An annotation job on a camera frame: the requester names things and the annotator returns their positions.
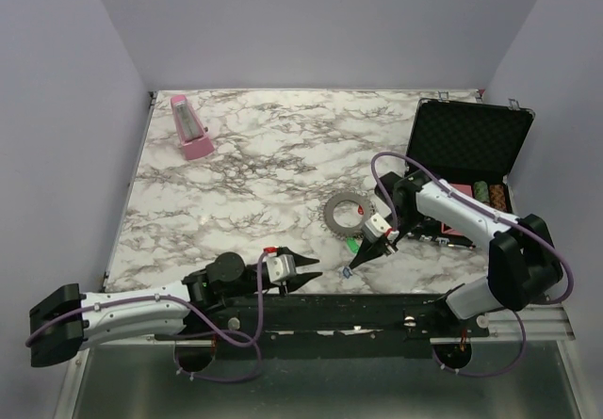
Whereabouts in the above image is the metal disc with key rings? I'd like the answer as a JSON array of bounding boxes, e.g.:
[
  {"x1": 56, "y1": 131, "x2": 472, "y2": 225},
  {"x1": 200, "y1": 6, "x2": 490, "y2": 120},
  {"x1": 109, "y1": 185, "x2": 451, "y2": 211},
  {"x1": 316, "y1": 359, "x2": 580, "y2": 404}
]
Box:
[{"x1": 322, "y1": 190, "x2": 376, "y2": 239}]

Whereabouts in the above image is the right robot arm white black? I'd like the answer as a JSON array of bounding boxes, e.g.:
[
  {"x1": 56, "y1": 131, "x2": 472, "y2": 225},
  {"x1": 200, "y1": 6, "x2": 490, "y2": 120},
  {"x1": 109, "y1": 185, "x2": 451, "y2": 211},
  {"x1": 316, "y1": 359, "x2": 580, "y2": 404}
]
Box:
[{"x1": 349, "y1": 171, "x2": 563, "y2": 336}]

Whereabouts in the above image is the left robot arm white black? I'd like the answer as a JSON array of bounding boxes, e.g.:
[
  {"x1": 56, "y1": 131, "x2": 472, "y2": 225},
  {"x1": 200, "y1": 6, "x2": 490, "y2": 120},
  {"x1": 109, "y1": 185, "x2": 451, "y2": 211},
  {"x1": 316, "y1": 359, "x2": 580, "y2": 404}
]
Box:
[{"x1": 25, "y1": 247, "x2": 318, "y2": 368}]

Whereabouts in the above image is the green key tag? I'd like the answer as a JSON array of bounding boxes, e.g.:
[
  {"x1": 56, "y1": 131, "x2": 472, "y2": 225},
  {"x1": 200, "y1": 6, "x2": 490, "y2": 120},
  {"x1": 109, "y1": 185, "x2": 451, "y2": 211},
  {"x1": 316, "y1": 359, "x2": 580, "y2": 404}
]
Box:
[{"x1": 346, "y1": 237, "x2": 361, "y2": 254}]

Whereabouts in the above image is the pink warning card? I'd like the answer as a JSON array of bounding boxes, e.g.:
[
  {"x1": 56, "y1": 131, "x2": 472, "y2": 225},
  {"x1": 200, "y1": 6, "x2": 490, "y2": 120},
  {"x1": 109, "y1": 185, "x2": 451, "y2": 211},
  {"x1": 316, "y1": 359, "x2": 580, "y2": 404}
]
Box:
[{"x1": 440, "y1": 184, "x2": 474, "y2": 237}]

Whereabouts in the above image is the green poker chip stack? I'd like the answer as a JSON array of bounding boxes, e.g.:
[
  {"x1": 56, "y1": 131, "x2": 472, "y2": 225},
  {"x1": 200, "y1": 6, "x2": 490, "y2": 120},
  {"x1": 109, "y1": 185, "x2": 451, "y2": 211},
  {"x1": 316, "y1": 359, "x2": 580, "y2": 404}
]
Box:
[{"x1": 473, "y1": 181, "x2": 490, "y2": 202}]

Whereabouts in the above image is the black foam-lined case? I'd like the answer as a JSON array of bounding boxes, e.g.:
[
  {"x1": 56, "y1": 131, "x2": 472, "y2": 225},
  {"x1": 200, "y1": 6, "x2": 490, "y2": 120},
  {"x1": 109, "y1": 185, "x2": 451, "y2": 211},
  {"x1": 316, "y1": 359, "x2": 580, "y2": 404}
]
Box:
[{"x1": 402, "y1": 98, "x2": 536, "y2": 249}]

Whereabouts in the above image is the orange poker chip stack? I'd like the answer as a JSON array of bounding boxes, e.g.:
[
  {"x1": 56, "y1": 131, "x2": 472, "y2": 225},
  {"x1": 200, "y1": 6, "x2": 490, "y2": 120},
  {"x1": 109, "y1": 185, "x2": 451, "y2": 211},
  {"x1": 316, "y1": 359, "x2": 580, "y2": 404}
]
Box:
[{"x1": 489, "y1": 184, "x2": 509, "y2": 213}]

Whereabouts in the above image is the pink metronome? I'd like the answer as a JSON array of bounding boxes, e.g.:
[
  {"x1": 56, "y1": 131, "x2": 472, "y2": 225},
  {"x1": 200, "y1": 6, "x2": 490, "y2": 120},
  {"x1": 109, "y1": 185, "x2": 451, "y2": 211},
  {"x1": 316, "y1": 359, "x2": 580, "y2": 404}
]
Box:
[{"x1": 171, "y1": 95, "x2": 215, "y2": 161}]

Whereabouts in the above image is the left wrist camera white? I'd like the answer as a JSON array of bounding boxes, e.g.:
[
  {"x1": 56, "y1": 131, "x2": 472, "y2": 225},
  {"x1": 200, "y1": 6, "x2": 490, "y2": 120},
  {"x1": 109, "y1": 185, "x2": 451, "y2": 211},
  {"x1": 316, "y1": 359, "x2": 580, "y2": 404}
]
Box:
[{"x1": 266, "y1": 255, "x2": 297, "y2": 284}]

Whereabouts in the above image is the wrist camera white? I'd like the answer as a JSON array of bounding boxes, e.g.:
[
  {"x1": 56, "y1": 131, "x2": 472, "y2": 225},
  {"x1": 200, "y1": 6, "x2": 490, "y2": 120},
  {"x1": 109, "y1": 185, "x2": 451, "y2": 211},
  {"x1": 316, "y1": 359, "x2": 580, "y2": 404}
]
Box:
[
  {"x1": 266, "y1": 255, "x2": 297, "y2": 284},
  {"x1": 362, "y1": 213, "x2": 391, "y2": 243}
]

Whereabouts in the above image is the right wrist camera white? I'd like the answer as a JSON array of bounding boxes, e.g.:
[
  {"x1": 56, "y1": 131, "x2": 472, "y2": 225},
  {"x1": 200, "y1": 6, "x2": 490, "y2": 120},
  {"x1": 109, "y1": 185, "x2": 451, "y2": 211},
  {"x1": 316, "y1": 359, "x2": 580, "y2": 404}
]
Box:
[{"x1": 362, "y1": 213, "x2": 391, "y2": 243}]

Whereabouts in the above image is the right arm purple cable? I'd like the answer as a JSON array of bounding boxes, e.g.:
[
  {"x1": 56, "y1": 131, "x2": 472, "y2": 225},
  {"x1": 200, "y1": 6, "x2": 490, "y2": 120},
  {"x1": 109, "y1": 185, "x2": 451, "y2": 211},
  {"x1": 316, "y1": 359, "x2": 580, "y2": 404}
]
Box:
[{"x1": 369, "y1": 151, "x2": 577, "y2": 379}]

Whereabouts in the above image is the black mounting base plate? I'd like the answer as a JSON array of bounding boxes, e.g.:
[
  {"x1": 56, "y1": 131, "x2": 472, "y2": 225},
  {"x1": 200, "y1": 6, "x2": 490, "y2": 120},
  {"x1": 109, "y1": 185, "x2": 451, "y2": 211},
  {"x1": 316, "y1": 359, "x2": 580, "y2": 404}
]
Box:
[{"x1": 154, "y1": 294, "x2": 489, "y2": 359}]

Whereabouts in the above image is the aluminium rail frame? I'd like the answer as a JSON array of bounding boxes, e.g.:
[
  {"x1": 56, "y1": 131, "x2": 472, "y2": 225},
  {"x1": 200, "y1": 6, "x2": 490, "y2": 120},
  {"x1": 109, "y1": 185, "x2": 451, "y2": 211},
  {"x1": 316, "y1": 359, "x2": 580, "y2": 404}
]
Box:
[{"x1": 56, "y1": 295, "x2": 585, "y2": 418}]

